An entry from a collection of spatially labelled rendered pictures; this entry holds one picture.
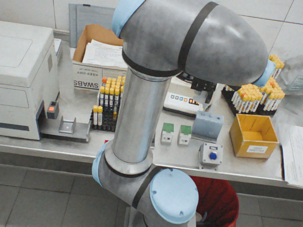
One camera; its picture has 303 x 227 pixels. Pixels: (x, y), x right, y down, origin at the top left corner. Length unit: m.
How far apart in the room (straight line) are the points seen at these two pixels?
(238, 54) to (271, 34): 1.16
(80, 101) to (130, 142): 0.70
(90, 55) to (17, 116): 0.49
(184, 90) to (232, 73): 0.83
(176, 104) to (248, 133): 0.31
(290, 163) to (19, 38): 1.05
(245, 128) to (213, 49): 0.90
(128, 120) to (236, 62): 0.26
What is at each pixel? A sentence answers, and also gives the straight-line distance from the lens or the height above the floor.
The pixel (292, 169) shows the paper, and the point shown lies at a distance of 1.32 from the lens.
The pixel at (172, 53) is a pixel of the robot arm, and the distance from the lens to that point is 0.50.
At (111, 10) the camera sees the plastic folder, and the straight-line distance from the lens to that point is 1.54.
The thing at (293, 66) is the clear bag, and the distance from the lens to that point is 1.63.
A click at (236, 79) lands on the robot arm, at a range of 0.53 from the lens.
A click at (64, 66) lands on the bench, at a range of 1.53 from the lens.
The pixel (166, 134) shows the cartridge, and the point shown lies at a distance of 1.19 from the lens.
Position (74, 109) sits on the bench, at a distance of 1.32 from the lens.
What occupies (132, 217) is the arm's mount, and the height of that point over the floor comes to 0.96.
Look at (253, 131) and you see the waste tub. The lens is 1.37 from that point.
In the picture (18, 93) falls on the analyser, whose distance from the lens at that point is 1.08.
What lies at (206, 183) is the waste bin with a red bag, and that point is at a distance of 1.79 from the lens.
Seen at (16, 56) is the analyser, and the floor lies 1.17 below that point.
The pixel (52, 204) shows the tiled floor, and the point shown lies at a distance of 2.09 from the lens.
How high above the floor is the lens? 1.82
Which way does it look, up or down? 45 degrees down
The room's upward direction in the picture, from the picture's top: 10 degrees clockwise
